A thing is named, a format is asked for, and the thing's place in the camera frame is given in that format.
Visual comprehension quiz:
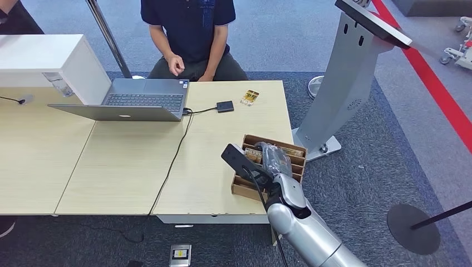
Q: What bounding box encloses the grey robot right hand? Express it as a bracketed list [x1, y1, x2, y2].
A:
[254, 141, 294, 179]

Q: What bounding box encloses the person's right hand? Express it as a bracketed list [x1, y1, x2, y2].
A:
[166, 54, 186, 77]

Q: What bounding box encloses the brown printed card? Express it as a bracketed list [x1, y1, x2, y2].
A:
[279, 146, 306, 158]
[244, 147, 264, 164]

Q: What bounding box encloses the wooden card holder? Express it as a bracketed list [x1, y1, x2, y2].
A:
[231, 134, 307, 202]

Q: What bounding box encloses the person in dark clothing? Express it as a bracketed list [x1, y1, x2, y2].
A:
[0, 0, 44, 36]

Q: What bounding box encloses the grey open laptop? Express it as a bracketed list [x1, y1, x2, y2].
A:
[48, 78, 190, 122]

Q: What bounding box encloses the slanted metal pole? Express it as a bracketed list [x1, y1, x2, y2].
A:
[86, 0, 146, 80]

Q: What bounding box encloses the round grey floor base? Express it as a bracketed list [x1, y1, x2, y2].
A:
[308, 75, 325, 100]

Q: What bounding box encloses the silver kiosk stand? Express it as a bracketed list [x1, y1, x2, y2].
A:
[291, 11, 395, 162]

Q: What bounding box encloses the clear plastic bottle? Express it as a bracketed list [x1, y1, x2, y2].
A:
[41, 72, 75, 98]

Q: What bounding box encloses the white cabinet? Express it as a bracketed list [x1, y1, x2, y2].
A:
[0, 34, 112, 106]

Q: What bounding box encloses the metal floor socket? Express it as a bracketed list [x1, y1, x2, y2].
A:
[169, 244, 193, 267]

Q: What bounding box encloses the black round stanchion base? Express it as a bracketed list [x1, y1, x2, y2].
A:
[386, 204, 441, 256]

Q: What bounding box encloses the black kiosk screen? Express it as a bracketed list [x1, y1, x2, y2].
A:
[335, 0, 413, 50]

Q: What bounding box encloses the red floor tape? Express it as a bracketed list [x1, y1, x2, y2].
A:
[370, 0, 472, 155]

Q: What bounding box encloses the black stanchion pole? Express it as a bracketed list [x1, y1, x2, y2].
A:
[410, 200, 472, 231]

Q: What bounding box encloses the white wheeled cart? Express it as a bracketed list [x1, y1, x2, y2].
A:
[439, 16, 472, 71]

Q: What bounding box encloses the dark grey platform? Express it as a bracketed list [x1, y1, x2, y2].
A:
[391, 0, 472, 17]

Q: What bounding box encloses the dark shoe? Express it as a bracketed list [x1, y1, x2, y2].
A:
[0, 218, 17, 239]

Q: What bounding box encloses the short black cable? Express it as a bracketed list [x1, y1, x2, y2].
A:
[182, 107, 218, 116]

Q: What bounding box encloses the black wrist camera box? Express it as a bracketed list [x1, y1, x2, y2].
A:
[220, 143, 272, 185]

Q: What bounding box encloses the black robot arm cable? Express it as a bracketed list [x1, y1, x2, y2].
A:
[241, 166, 288, 267]

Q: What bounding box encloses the long black power cable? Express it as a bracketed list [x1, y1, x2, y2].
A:
[88, 110, 194, 244]

